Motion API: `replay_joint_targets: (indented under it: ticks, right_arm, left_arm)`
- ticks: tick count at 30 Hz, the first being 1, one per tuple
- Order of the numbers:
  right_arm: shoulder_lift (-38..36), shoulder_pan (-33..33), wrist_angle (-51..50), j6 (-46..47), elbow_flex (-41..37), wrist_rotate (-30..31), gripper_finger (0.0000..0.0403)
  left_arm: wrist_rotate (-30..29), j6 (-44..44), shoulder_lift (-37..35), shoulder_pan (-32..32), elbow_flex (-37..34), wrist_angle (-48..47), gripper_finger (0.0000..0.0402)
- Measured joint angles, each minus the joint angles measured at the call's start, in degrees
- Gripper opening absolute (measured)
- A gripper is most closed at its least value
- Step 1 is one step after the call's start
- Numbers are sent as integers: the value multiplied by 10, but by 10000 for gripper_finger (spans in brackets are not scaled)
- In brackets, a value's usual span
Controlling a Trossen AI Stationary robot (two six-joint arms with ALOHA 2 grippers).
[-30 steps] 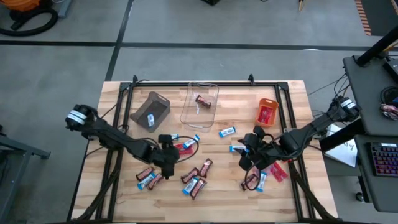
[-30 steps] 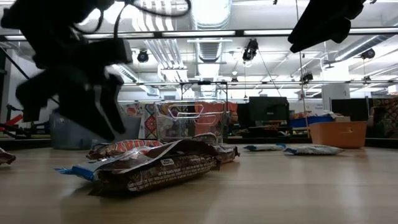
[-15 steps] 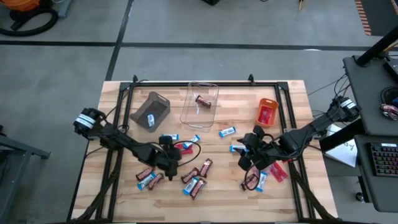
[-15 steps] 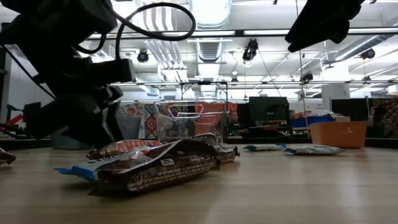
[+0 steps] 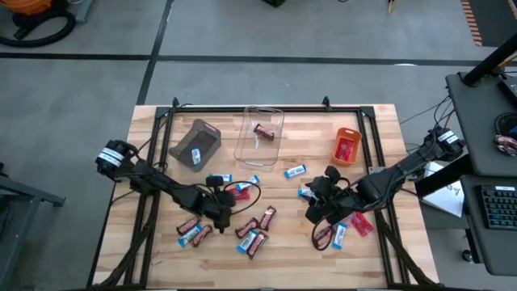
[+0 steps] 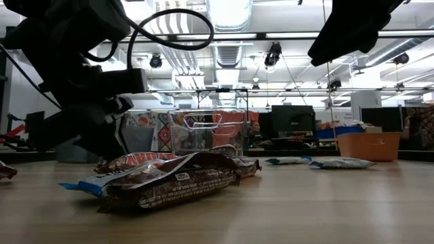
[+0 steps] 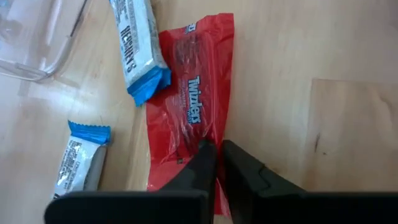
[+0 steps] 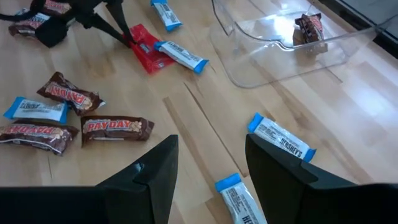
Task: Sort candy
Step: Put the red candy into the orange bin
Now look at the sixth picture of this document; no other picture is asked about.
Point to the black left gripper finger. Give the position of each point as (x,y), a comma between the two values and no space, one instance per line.
(101,149)

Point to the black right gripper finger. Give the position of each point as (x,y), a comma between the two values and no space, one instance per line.
(346,27)
(369,44)

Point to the brown candy with orange lettering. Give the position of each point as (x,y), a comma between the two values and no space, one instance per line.
(135,159)

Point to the blue and white candy bar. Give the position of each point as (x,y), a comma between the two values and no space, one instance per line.
(288,160)
(342,163)
(91,188)

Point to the long brown candy bar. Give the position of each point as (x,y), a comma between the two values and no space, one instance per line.
(186,186)

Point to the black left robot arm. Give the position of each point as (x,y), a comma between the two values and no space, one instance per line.
(68,27)

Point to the black ceiling spot lamp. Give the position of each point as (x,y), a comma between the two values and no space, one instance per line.
(401,58)
(156,61)
(273,54)
(335,83)

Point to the grey translucent plastic bin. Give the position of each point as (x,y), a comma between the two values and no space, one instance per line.
(139,139)

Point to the white LED light strip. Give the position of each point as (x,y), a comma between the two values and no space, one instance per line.
(291,35)
(407,33)
(217,36)

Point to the small black monitor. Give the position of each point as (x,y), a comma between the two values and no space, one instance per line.
(34,122)

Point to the red bar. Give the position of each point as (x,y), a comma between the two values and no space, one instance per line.
(15,131)

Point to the colourful patterned cloth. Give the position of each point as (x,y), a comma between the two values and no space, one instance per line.
(164,135)

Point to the clear plastic bin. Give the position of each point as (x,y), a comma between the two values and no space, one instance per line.
(176,135)

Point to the black panel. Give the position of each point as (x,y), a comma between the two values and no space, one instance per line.
(383,118)

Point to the small cardboard box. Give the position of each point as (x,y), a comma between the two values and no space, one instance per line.
(373,129)

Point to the blue storage bin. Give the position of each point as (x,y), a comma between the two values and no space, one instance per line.
(339,132)

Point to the dark patterned cloth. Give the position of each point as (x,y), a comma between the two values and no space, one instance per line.
(424,128)

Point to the orange plastic bin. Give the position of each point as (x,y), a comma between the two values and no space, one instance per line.
(369,147)

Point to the large black monitor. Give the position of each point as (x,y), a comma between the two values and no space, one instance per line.
(291,118)

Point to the red cloth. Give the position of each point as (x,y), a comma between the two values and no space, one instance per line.
(252,116)

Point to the person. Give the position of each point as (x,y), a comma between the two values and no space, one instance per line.
(255,128)

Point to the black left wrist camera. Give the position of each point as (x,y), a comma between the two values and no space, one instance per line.
(129,81)

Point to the silver ventilation duct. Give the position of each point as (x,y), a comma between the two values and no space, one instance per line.
(229,20)

